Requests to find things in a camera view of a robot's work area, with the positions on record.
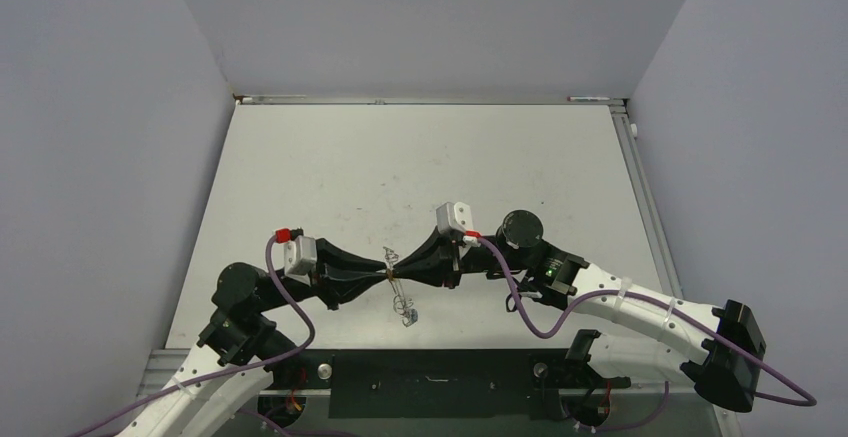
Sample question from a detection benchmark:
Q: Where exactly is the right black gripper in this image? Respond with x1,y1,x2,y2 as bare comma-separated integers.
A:
393,226,530,288

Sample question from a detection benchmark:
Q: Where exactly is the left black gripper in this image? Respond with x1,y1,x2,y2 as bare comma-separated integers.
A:
254,239,389,312

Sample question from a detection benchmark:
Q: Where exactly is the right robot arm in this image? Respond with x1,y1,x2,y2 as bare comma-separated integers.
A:
385,202,766,413

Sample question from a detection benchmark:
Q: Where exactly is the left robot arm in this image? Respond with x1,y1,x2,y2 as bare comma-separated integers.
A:
120,229,398,436

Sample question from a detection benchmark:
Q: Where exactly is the red white marker pen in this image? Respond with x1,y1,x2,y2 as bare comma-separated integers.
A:
567,96,613,103

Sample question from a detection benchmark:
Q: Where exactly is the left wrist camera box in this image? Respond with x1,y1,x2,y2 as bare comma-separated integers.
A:
274,228,318,286

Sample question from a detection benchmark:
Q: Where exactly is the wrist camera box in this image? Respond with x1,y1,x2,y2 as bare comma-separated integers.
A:
274,228,318,286
436,202,481,247

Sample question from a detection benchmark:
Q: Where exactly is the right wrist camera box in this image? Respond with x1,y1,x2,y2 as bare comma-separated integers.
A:
436,202,481,247

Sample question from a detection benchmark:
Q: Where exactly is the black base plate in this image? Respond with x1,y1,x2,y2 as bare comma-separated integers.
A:
266,381,630,420

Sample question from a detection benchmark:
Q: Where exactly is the aluminium frame rail front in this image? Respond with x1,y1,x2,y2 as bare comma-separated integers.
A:
135,346,735,396

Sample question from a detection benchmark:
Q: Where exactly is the aluminium frame rail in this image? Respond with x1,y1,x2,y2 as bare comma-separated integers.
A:
135,346,735,396
233,95,627,106
609,105,679,292

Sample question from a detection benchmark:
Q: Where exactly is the aluminium frame rail back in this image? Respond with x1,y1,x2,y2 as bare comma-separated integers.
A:
233,95,627,106

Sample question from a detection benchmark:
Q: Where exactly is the aluminium frame rail right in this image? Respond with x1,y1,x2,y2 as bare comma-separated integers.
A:
609,105,679,292

